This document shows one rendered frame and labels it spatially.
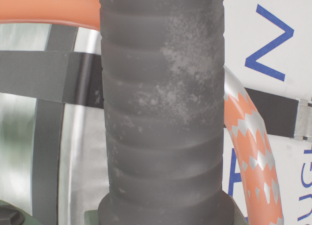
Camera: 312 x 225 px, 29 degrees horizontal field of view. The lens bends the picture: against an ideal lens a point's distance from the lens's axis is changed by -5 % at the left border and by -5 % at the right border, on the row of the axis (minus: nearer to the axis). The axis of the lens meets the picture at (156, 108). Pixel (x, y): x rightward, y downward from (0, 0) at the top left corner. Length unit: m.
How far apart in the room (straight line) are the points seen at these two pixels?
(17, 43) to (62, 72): 0.09
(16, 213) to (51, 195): 0.17
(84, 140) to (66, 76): 0.04
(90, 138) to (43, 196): 0.05
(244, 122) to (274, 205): 0.03
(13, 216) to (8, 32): 0.28
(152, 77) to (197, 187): 0.03
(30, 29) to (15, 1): 0.25
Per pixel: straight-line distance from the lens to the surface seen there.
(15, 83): 0.44
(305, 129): 0.53
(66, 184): 0.39
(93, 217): 0.20
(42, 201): 0.41
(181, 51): 0.16
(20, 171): 0.45
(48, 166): 0.40
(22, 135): 0.45
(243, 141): 0.22
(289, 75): 0.52
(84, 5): 0.22
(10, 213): 0.23
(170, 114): 0.16
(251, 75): 0.48
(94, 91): 0.38
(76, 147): 0.38
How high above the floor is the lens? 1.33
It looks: 27 degrees down
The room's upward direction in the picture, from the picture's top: 136 degrees counter-clockwise
